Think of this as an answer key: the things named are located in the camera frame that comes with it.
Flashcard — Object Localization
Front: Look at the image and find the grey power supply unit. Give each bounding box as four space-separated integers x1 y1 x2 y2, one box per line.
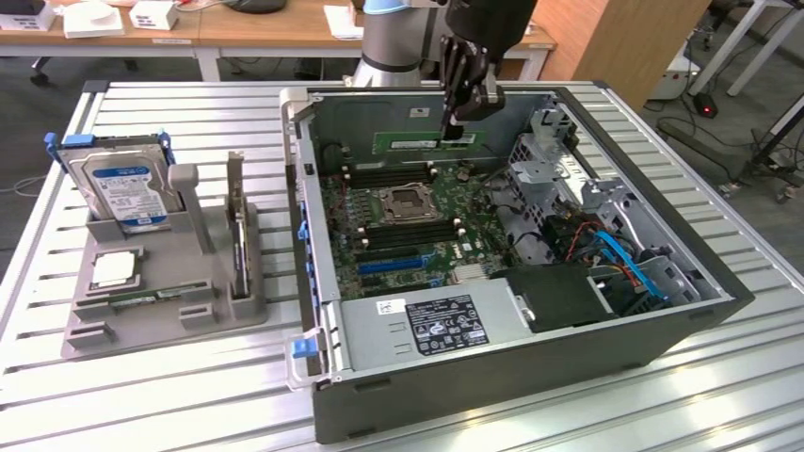
330 289 535 373

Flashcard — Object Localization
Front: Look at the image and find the CPU socket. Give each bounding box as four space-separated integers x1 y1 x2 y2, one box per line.
371 181 442 226

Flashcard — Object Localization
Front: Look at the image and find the silver CPU chip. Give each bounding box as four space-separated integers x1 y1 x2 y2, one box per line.
91 252 143 286

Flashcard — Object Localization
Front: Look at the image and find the white box with round lid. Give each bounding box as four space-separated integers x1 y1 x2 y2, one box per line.
62 1 124 40

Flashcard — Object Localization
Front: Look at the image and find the black open PC case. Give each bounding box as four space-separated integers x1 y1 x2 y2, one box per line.
279 83 756 446

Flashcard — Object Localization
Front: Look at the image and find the white control box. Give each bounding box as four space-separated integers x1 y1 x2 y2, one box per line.
646 40 704 101

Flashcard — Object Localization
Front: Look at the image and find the black slot with blue latch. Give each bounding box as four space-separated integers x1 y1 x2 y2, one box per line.
362 277 446 293

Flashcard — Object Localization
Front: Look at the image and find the black wire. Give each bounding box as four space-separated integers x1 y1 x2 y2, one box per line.
506 228 555 265

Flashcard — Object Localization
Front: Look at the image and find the green RAM stick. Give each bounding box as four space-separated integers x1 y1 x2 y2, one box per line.
110 286 212 311
372 130 490 154

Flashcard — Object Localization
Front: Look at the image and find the black box with red light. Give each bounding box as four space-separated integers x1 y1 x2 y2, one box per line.
690 92 722 119

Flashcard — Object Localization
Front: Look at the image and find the black chair caster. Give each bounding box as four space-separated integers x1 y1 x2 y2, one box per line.
28 56 55 87

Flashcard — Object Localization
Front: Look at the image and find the wooden cabinet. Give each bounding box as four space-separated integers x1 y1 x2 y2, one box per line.
511 0 715 114

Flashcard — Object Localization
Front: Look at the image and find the grey metal disk bay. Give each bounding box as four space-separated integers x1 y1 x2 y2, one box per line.
580 181 726 317
504 106 599 212

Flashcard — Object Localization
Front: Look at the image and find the green motherboard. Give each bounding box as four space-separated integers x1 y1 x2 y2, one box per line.
316 162 523 300

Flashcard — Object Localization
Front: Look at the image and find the black wheeled stand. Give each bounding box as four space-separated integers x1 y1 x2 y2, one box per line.
744 91 804 204

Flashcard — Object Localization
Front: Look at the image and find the blue expansion slot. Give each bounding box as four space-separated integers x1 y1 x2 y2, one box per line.
356 253 435 277

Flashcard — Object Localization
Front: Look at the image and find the white table frame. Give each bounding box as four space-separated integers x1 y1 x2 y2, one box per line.
687 0 804 98

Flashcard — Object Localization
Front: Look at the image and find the white box with black top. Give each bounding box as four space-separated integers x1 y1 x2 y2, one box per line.
0 0 55 32

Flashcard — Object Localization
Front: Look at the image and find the white labelled box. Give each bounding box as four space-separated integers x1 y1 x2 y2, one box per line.
128 1 180 32

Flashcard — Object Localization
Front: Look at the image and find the blue flat wire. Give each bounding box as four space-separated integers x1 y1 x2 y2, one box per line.
592 228 668 303

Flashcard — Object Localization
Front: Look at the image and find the grey parts rack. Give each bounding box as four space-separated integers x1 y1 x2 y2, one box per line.
59 163 270 362

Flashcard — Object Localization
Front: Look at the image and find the white paper stack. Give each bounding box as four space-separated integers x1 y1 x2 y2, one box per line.
323 4 366 40

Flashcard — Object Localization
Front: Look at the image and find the black expansion slot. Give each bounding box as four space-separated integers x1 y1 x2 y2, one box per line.
354 247 422 265

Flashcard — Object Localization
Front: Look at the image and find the red wire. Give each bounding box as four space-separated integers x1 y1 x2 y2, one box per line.
563 219 608 263

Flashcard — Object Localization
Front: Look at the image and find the hard disk with blue rails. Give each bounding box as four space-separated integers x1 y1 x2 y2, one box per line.
43 129 176 234

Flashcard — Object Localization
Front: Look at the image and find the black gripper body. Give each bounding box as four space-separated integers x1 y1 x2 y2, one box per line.
446 0 539 61

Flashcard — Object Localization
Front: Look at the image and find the wooden desk white frame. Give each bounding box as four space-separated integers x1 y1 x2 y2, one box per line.
0 0 558 85

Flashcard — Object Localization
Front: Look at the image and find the graphics card with metal bracket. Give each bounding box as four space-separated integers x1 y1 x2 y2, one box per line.
224 150 252 300

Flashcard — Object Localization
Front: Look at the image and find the black floor bar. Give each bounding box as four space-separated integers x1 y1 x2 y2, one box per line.
656 116 752 187

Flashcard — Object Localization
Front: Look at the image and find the black computer mouse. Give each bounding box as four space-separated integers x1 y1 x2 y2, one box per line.
226 0 288 14

